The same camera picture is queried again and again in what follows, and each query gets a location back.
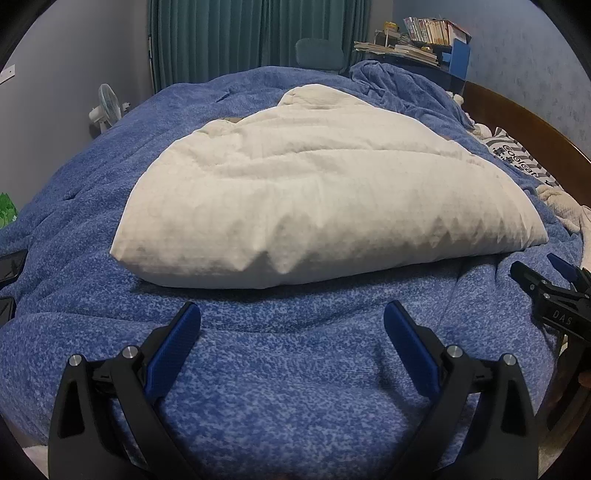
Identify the white desk rack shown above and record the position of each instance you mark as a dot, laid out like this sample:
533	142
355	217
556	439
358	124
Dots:
388	37

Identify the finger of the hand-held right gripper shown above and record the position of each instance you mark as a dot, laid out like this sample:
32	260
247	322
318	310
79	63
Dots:
533	281
570	274

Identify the blue fleece blanket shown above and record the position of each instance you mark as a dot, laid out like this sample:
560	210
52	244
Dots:
277	369

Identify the white electric fan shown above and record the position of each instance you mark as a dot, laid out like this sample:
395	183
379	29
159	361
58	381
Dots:
108	104

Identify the blue bookshelf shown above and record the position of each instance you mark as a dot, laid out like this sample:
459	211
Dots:
459	62

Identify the green shopping bag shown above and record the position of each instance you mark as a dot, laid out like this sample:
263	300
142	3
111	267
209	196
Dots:
7	210

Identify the row of books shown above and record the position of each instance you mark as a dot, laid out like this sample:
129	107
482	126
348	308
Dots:
434	30

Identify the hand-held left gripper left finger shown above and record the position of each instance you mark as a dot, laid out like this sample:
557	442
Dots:
173	350

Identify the cream puffer jacket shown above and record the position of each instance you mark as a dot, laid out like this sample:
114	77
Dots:
323	198

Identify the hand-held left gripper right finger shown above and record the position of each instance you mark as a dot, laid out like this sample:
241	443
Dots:
411	350

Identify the wooden headboard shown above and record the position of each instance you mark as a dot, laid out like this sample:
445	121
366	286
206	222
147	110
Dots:
531	120

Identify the striped pillow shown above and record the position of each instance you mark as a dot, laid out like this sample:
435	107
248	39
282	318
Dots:
512	152

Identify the teal chair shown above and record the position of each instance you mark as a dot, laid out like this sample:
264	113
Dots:
318	55

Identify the cream knit throw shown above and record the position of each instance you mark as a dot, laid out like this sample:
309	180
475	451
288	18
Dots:
563	210

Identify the stack of papers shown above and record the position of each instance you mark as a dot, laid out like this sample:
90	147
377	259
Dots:
406	51

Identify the teal curtain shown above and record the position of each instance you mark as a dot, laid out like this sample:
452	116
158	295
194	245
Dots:
231	37

